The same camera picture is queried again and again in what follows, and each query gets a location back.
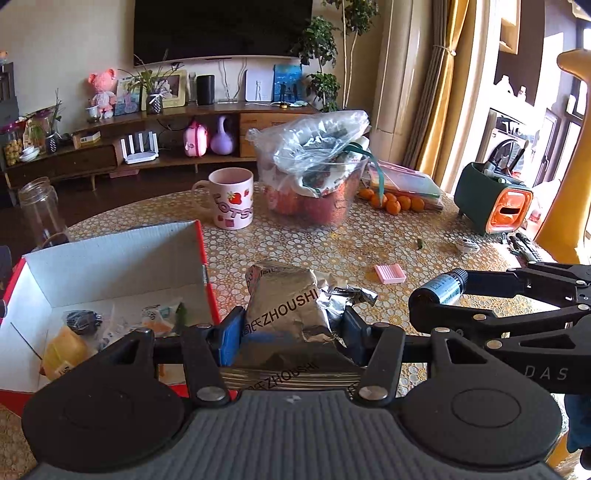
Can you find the clear plastic bag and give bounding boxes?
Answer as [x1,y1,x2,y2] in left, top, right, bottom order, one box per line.
[246,110,371,174]

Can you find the black pliers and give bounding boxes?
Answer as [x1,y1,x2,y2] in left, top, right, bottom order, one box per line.
[505,233,543,264]

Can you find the pink doll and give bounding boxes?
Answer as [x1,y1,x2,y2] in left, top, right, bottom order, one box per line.
[88,69,117,120]

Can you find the black television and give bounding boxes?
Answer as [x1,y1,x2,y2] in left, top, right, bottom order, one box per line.
[133,0,314,68]

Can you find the white router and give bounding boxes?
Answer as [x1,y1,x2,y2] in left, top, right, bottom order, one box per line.
[121,131,160,165]

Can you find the yellow curved stand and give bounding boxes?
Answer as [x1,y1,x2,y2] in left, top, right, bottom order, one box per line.
[536,48,591,264]

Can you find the pink toy case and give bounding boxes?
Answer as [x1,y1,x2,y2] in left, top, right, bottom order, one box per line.
[183,121,209,158]

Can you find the grey curtain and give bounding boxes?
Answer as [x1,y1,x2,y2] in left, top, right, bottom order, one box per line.
[404,0,462,171]

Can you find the white strawberry print mug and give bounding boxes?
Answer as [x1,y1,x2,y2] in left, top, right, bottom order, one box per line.
[191,167,256,230]

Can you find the clear packet with yellow cake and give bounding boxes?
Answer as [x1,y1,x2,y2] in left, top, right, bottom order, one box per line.
[41,325,100,381]

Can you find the clear plastic tub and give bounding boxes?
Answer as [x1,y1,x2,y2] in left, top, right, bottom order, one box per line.
[255,154,370,227]

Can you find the yellow curtain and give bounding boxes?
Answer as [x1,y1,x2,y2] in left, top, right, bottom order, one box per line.
[416,0,490,185]

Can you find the small dark bottle blue label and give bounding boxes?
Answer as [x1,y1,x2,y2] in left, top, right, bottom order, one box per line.
[409,268,469,308]

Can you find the green ribbon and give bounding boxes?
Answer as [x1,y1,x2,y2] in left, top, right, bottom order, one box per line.
[344,141,389,208]

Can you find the yellow-green photo frame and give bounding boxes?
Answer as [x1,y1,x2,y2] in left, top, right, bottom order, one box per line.
[150,69,189,109]

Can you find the front-loading washing machine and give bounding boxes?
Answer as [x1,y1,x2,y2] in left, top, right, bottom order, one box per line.
[480,108,559,185]

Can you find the clear glass jar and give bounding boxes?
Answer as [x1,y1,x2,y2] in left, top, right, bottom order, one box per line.
[18,178,70,245]

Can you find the purple vase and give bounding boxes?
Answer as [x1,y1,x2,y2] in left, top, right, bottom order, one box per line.
[210,115,240,155]

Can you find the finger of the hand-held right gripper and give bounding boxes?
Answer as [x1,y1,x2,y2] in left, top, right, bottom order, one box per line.
[464,262,591,303]
[409,288,591,341]

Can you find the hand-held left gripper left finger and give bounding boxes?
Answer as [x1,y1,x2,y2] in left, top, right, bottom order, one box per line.
[95,307,245,407]

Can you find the snack jar with pink lid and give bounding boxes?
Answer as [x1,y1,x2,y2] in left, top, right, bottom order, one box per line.
[0,124,24,167]

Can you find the lace-covered desktop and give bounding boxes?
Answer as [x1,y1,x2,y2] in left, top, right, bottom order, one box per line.
[0,182,575,480]

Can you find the clear packet with orange snack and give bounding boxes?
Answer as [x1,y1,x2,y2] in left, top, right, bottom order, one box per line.
[104,298,188,344]

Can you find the black speaker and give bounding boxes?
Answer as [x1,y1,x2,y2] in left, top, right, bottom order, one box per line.
[196,74,217,106]

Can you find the row of tangerines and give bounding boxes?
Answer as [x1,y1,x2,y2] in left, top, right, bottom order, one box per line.
[358,187,426,217]

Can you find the green potted tree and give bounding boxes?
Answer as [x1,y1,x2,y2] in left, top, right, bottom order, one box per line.
[291,0,379,114]

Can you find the small pink ridged block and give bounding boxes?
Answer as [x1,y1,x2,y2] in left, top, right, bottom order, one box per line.
[374,263,408,284]

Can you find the blue picture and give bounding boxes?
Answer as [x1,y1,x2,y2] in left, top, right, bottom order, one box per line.
[273,64,303,103]

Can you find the red cardboard box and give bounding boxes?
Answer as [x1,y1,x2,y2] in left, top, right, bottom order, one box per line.
[0,220,238,418]

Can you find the white picture frame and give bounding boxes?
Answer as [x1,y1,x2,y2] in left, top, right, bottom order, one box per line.
[245,68,274,103]

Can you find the blue photo frame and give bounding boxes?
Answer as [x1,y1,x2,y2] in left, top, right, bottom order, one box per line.
[115,78,141,116]

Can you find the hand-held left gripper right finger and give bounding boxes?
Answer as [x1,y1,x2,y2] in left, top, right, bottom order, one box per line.
[342,305,490,407]

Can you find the printed foil snack packet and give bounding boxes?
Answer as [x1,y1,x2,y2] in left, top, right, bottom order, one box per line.
[222,261,370,393]

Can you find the white standing air conditioner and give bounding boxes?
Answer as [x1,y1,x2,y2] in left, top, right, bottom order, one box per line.
[372,0,435,139]

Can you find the small plant in patterned pot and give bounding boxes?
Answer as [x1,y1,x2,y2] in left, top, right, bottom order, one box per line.
[120,51,185,114]
[42,90,64,154]

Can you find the wooden television cabinet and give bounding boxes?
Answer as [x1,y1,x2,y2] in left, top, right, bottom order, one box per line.
[2,102,319,195]

